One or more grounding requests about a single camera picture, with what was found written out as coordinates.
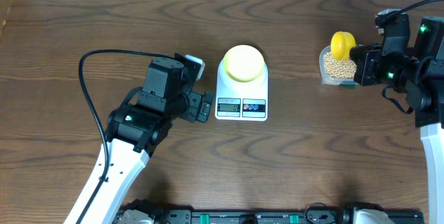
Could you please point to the green tape piece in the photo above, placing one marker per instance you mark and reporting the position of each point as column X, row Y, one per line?
column 348, row 84

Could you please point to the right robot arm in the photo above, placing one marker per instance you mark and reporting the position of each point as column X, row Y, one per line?
column 418, row 73

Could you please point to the yellow scoop cup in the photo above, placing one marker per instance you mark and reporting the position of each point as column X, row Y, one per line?
column 341, row 44

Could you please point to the white digital kitchen scale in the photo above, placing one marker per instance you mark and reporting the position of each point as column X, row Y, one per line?
column 238, row 101

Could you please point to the clear plastic container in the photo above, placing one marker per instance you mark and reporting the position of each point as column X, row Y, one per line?
column 326, row 79

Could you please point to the soybeans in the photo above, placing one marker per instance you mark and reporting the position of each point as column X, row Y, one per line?
column 338, row 69

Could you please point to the yellow bowl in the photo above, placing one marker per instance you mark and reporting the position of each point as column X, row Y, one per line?
column 243, row 63

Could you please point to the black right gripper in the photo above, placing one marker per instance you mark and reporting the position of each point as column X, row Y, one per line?
column 365, row 63

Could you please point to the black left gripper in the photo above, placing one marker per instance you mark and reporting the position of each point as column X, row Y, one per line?
column 192, row 111

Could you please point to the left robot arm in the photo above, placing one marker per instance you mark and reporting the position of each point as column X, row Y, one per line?
column 134, row 130

